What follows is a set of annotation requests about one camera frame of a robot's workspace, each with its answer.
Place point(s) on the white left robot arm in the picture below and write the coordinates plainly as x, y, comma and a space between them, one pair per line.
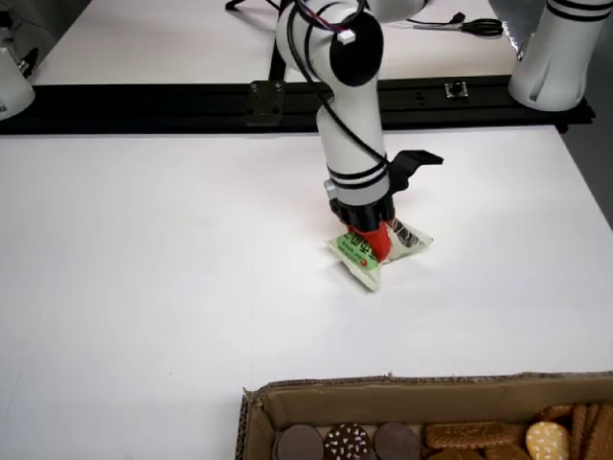
349, 134

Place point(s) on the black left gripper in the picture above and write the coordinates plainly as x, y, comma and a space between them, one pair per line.
364, 213

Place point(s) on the round orange brown biscuit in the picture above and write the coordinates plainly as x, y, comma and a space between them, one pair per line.
555, 412

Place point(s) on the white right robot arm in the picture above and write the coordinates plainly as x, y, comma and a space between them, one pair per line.
12, 91

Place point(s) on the brown cardboard box bin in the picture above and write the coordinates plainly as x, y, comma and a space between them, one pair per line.
383, 397

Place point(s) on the ridged long brown biscuit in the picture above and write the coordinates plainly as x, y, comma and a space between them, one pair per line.
606, 431
593, 421
579, 431

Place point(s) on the sprinkled chocolate cookie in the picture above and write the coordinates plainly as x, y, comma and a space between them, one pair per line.
347, 441

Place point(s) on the green white snack packet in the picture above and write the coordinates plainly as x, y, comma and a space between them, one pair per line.
355, 254

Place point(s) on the round yellow speckled cracker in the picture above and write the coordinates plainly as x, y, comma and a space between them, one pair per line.
546, 441

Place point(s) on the black aluminium rail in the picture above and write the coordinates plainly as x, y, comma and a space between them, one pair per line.
143, 108

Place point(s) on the black bracket plate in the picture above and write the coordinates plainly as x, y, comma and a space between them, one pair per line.
263, 105

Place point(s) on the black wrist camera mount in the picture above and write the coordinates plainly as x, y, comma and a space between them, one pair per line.
412, 163

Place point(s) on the plain dark chocolate cookie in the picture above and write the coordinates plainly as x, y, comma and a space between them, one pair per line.
396, 441
297, 443

